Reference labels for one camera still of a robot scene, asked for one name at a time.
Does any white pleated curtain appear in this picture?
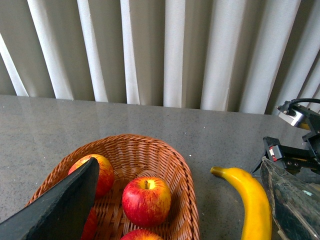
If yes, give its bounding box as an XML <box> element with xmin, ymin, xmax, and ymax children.
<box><xmin>0</xmin><ymin>0</ymin><xmax>320</xmax><ymax>114</ymax></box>

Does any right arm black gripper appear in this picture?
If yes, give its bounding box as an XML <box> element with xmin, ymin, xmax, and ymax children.
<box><xmin>263</xmin><ymin>107</ymin><xmax>320</xmax><ymax>174</ymax></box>

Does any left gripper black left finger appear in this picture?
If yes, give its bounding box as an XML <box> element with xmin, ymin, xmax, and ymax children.
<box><xmin>0</xmin><ymin>157</ymin><xmax>100</xmax><ymax>240</ymax></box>

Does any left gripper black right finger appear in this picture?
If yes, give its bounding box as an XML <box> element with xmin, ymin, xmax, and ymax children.
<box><xmin>260</xmin><ymin>157</ymin><xmax>320</xmax><ymax>240</ymax></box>

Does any red yellow striped apple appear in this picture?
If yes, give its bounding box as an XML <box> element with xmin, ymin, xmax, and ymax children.
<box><xmin>68</xmin><ymin>154</ymin><xmax>115</xmax><ymax>200</ymax></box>

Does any dark red apple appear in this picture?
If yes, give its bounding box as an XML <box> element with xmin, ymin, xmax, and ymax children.
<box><xmin>122</xmin><ymin>176</ymin><xmax>172</xmax><ymax>228</ymax></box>

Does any left brown wicker basket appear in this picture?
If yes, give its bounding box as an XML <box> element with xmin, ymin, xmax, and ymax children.
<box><xmin>28</xmin><ymin>134</ymin><xmax>201</xmax><ymax>240</ymax></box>

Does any red apple in basket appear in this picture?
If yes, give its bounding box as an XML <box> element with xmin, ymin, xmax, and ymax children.
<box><xmin>80</xmin><ymin>208</ymin><xmax>98</xmax><ymax>240</ymax></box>

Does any red apple at basket front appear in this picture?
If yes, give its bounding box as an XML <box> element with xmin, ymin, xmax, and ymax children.
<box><xmin>120</xmin><ymin>229</ymin><xmax>163</xmax><ymax>240</ymax></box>

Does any yellow banana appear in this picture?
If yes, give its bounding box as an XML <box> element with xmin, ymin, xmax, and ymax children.
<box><xmin>210</xmin><ymin>166</ymin><xmax>273</xmax><ymax>240</ymax></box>

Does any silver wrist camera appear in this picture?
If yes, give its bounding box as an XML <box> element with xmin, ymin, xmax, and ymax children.
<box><xmin>276</xmin><ymin>100</ymin><xmax>305</xmax><ymax>128</ymax></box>

